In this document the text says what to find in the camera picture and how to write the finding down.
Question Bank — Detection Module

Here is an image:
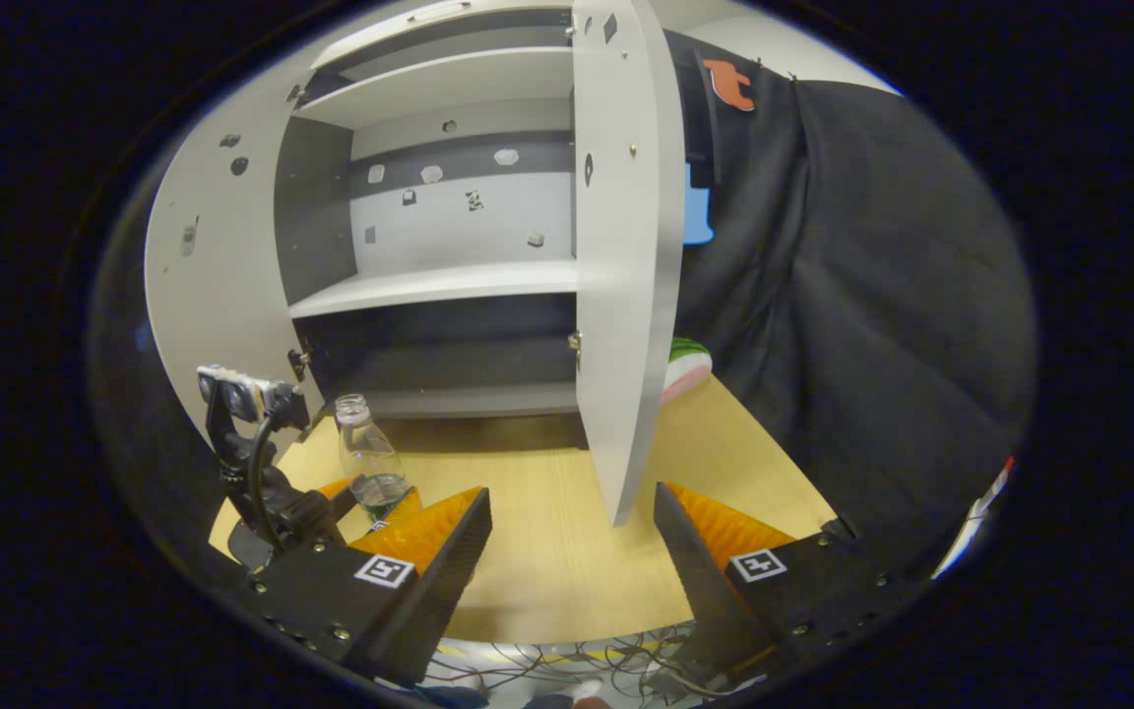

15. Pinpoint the white cabinet door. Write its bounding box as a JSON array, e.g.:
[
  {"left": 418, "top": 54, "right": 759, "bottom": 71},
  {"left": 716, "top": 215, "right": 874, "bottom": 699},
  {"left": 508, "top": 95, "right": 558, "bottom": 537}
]
[
  {"left": 142, "top": 59, "right": 329, "bottom": 456},
  {"left": 570, "top": 0, "right": 689, "bottom": 529}
]

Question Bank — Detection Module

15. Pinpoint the white red object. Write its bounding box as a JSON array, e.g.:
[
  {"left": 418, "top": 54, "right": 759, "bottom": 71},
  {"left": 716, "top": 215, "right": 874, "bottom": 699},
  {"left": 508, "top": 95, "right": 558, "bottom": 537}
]
[{"left": 931, "top": 456, "right": 1017, "bottom": 582}]

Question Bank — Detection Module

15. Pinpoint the clear plastic bottle green label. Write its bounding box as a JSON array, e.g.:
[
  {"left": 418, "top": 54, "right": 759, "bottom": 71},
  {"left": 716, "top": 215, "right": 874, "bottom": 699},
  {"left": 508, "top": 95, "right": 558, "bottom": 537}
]
[{"left": 334, "top": 393, "right": 412, "bottom": 523}]

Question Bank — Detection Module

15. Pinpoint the watermelon slice toy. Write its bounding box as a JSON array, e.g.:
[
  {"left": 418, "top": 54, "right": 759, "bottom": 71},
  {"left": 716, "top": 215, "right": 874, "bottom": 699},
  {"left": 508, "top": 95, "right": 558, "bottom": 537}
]
[{"left": 661, "top": 338, "right": 715, "bottom": 406}]

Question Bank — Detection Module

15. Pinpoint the white grey cabinet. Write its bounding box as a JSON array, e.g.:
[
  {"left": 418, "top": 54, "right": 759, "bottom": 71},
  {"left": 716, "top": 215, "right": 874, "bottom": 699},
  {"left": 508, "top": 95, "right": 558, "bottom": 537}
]
[{"left": 275, "top": 0, "right": 583, "bottom": 420}]

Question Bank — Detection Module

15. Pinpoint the black backdrop cloth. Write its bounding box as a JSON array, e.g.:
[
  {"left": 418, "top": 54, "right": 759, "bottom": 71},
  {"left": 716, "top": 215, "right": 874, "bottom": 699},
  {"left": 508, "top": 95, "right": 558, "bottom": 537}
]
[{"left": 665, "top": 30, "right": 1038, "bottom": 592}]

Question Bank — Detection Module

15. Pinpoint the tangle of thin cables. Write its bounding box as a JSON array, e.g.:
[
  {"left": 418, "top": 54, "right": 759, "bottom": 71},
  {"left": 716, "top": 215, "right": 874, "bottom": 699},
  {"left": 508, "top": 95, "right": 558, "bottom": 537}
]
[{"left": 424, "top": 625, "right": 716, "bottom": 696}]

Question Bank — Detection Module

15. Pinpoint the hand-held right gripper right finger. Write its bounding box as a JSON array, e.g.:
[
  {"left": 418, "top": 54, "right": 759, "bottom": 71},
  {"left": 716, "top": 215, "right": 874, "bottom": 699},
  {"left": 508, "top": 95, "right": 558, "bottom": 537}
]
[{"left": 654, "top": 481, "right": 922, "bottom": 690}]

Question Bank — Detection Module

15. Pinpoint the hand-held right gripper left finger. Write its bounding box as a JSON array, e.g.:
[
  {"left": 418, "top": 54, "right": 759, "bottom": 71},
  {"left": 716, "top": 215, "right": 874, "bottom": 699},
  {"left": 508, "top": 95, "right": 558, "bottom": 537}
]
[{"left": 232, "top": 485, "right": 494, "bottom": 687}]

